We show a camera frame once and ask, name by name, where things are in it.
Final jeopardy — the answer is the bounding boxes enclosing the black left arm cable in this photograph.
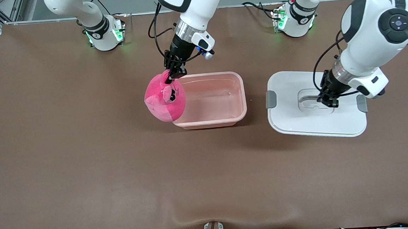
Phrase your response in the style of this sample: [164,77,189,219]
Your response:
[310,31,360,99]

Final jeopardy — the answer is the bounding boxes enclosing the translucent pink box base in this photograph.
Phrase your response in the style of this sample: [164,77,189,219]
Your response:
[169,71,248,131]

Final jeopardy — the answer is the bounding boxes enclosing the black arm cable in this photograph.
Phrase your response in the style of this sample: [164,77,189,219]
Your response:
[147,0,203,66]
[310,31,360,99]

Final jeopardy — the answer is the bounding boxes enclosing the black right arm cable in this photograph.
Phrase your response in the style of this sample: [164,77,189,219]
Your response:
[147,0,203,66]

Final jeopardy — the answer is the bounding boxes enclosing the black right base cable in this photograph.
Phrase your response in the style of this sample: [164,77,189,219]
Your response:
[92,0,111,17]

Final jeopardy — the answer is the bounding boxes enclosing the black left base cable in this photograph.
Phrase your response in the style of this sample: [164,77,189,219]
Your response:
[241,0,284,21]

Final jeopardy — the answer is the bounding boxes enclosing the white box lid grey clips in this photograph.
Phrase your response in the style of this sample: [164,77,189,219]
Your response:
[264,66,370,142]

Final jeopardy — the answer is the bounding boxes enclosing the pink plush toy with eyes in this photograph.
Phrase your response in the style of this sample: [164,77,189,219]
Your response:
[142,69,188,124]

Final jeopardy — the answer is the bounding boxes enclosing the black base cable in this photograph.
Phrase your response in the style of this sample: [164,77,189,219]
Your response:
[241,0,284,21]
[92,0,111,17]

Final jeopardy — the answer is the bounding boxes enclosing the brown table mat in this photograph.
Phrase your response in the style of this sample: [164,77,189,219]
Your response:
[0,0,408,229]

